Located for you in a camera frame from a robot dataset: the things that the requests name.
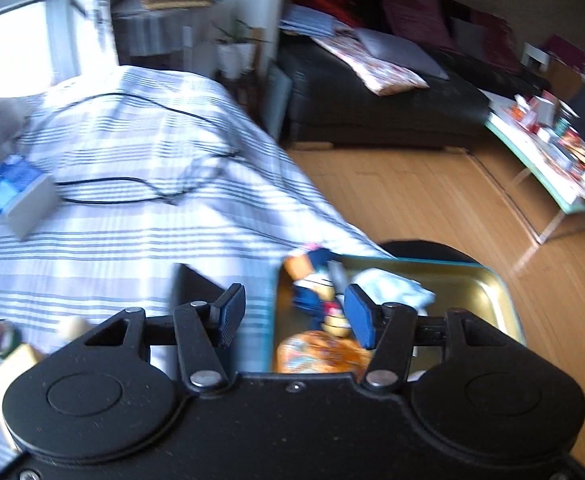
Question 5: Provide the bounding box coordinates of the blue and white box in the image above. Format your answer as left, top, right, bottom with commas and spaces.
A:
0, 155, 58, 241

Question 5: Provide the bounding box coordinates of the white chair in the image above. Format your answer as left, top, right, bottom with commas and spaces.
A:
520, 42, 553, 73

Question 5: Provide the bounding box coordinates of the green tape roll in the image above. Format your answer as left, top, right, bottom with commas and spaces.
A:
0, 320, 20, 358

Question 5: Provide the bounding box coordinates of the small grey cushion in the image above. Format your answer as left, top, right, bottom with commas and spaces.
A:
447, 16, 488, 56

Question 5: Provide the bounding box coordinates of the navy yellow patterned fabric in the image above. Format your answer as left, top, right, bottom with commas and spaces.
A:
282, 246, 356, 338

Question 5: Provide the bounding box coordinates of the white triangular box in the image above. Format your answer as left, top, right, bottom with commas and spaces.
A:
530, 92, 558, 128

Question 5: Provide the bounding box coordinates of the red cloth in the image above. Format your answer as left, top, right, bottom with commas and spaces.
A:
292, 0, 363, 28

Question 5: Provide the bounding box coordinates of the glass coffee table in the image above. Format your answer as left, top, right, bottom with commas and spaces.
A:
485, 87, 585, 246

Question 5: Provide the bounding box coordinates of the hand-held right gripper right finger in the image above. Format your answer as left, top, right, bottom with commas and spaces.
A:
344, 284, 512, 392

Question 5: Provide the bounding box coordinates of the gold metal tray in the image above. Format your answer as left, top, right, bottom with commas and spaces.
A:
271, 255, 527, 376

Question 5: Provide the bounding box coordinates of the black leather sofa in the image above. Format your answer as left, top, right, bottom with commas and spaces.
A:
275, 0, 553, 151

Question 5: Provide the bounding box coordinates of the glass side table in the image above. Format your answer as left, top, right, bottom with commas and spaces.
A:
110, 0, 238, 61

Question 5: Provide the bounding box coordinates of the large grey cushion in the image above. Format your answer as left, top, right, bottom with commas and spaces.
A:
355, 27, 451, 81

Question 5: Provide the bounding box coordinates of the beige block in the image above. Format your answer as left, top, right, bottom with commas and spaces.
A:
0, 345, 46, 451

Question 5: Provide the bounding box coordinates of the black flat panel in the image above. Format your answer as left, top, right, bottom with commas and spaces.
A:
172, 262, 236, 376

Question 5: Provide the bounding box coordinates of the orange embroidered pouch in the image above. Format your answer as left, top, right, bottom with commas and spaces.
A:
276, 330, 373, 375

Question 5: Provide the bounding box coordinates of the floral cloth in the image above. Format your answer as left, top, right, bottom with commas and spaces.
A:
317, 30, 431, 96

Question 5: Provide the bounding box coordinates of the blue checked cloth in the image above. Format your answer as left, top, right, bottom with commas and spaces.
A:
278, 4, 341, 38

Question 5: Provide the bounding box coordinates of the plaid bed blanket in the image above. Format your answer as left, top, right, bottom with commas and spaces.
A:
0, 65, 398, 461

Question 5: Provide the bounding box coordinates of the embroidered dark red cushion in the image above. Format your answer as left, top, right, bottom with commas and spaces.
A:
473, 10, 523, 76

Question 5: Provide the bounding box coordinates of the cardboard box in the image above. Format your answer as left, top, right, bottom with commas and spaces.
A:
545, 57, 585, 91

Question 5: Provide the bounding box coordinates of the wooden plant stand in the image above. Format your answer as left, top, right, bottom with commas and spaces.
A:
222, 72, 263, 126

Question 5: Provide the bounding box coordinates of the black cable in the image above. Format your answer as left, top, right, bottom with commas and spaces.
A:
15, 92, 240, 206

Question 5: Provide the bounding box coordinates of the black round stool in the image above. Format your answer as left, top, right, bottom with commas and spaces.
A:
375, 240, 481, 266

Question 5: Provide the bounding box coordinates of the large dark red cushion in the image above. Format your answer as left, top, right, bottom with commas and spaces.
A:
373, 0, 456, 53

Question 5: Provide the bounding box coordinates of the framed panel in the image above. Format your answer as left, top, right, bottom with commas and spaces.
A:
265, 60, 293, 141

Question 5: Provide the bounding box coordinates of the blue face mask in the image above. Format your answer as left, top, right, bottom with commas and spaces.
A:
347, 267, 436, 318

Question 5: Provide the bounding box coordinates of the patterned curtain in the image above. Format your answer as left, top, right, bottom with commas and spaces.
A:
70, 0, 118, 68

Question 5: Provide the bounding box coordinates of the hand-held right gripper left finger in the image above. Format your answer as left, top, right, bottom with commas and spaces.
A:
83, 284, 246, 392

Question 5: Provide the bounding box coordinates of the teal glass jar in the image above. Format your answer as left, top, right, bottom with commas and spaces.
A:
555, 105, 581, 136

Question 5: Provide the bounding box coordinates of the dark red bag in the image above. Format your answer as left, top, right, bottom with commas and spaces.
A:
543, 34, 585, 66

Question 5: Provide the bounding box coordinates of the potted plant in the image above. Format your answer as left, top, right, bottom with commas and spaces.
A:
212, 17, 268, 78

